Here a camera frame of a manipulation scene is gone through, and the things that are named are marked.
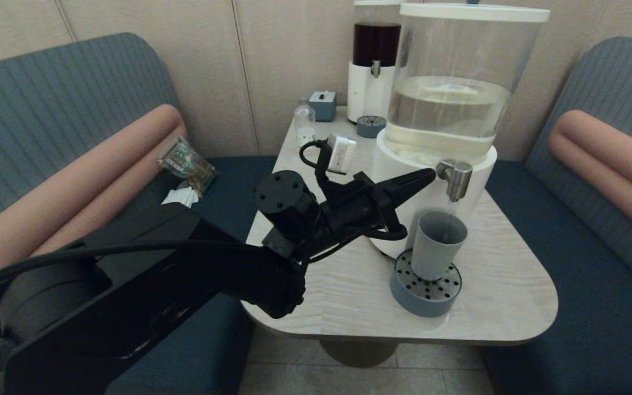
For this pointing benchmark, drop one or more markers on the small silver dispenser tap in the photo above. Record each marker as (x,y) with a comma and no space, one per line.
(375,69)

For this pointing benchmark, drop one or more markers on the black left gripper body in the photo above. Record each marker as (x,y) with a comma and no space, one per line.
(357,206)

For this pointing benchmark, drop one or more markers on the large silver dispenser tap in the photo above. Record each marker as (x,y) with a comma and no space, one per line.
(457,178)

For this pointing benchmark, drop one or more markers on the small blue round drip tray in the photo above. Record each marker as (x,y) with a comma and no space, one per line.
(370,130)

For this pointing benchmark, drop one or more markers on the grey perforated drip tray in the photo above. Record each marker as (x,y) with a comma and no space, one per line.
(420,305)

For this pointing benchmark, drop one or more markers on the small clear plastic bottle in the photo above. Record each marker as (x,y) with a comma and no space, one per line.
(305,123)

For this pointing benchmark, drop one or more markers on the pink bolster cushion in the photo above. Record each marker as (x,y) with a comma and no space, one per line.
(74,181)
(607,159)

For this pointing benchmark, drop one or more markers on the large clear water dispenser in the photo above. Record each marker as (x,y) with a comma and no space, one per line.
(458,109)

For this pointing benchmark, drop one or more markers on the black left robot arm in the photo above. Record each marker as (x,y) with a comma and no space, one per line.
(129,285)

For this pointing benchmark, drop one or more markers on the white paper napkins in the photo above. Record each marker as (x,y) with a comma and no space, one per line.
(179,196)

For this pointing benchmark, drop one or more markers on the grey-blue plastic cup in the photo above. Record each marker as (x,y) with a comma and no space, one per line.
(436,258)

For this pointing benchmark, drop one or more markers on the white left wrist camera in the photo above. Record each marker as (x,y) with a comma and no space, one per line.
(342,154)

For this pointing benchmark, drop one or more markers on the clear plastic snack bag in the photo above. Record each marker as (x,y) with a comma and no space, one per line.
(187,164)

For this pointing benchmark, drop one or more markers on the blue upholstered sofa bench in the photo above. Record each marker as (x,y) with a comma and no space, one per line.
(74,82)
(568,302)

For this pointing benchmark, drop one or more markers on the dark drink dispenser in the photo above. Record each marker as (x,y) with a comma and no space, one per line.
(368,93)

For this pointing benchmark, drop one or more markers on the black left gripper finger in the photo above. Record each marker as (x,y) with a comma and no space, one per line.
(412,181)
(410,192)

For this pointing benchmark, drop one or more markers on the blue-grey tissue box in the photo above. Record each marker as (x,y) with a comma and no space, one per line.
(324,108)

